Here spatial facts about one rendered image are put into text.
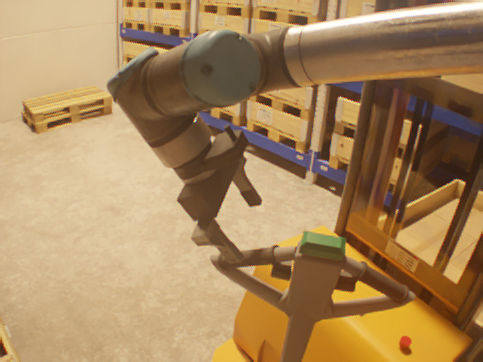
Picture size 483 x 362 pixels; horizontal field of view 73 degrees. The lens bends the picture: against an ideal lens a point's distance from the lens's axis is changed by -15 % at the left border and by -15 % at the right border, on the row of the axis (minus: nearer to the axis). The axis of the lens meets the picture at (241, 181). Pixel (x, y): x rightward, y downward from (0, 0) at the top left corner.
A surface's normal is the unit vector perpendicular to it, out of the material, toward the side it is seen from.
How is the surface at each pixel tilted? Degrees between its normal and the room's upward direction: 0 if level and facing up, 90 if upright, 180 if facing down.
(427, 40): 88
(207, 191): 62
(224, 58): 67
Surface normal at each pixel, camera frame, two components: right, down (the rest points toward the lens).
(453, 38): -0.63, 0.30
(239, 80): 0.69, 0.00
